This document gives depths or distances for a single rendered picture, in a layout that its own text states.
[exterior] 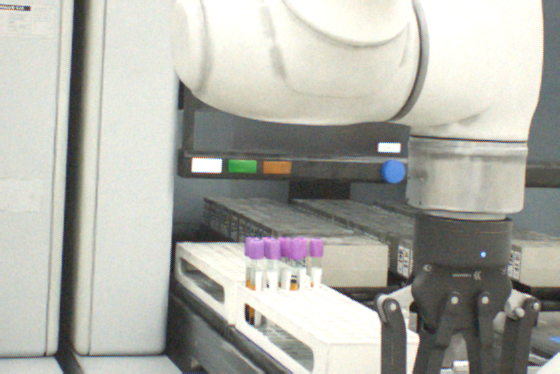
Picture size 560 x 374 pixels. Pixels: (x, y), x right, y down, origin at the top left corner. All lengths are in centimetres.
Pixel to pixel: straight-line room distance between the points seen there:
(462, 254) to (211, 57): 25
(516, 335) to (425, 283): 9
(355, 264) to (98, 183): 35
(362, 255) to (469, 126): 74
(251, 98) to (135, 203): 75
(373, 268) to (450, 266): 71
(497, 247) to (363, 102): 16
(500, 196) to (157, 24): 73
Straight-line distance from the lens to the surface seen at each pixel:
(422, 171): 96
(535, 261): 177
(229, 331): 141
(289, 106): 86
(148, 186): 158
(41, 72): 156
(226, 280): 145
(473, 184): 94
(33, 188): 156
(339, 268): 165
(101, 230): 158
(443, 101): 92
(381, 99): 89
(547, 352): 140
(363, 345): 114
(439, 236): 96
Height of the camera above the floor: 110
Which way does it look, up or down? 3 degrees down
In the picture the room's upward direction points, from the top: 3 degrees clockwise
